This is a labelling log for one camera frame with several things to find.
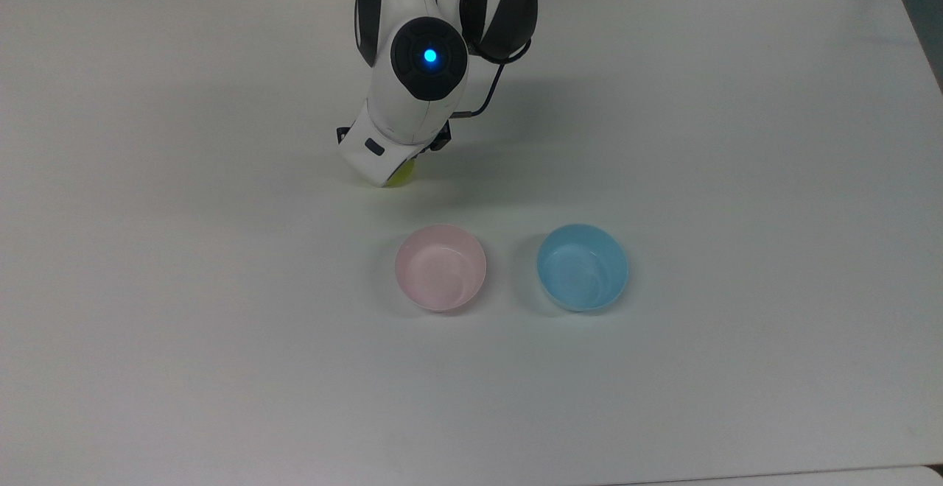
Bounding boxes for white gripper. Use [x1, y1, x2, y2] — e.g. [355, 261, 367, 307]
[337, 101, 452, 188]

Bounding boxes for yellow-green pear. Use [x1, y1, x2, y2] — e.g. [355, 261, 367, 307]
[386, 159, 418, 189]

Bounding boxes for pink plastic bowl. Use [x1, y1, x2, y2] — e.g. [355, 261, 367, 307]
[395, 224, 488, 313]

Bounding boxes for blue plastic bowl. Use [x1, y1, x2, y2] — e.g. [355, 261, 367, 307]
[536, 223, 630, 313]

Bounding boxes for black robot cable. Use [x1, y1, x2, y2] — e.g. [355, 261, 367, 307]
[452, 38, 533, 119]

